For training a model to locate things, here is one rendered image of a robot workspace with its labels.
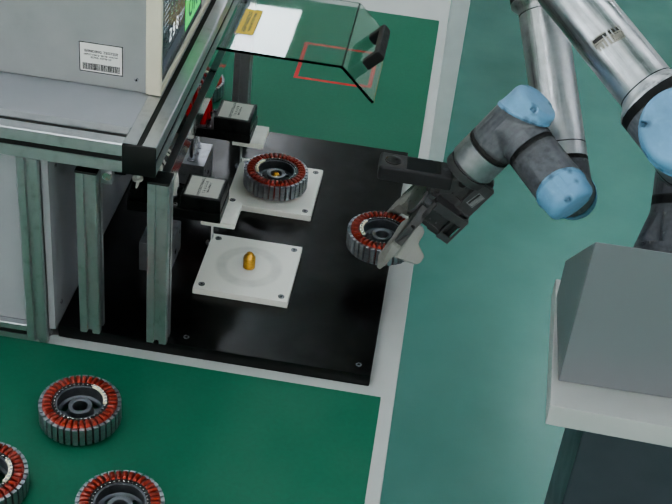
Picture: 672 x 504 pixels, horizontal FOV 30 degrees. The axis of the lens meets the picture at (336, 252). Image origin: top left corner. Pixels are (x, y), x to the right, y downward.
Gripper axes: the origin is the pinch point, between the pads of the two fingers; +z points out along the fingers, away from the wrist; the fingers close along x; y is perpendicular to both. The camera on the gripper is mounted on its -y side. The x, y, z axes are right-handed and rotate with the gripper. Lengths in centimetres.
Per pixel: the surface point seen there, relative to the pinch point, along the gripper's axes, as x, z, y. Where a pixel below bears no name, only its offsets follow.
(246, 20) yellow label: 23.5, -5.9, -35.5
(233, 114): 17.3, 6.6, -28.3
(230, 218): -7.1, 7.8, -22.2
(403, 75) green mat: 73, 7, 3
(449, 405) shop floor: 56, 60, 60
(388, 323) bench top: -10.1, 5.4, 7.3
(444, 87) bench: 155, 40, 35
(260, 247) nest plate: 0.1, 14.1, -13.7
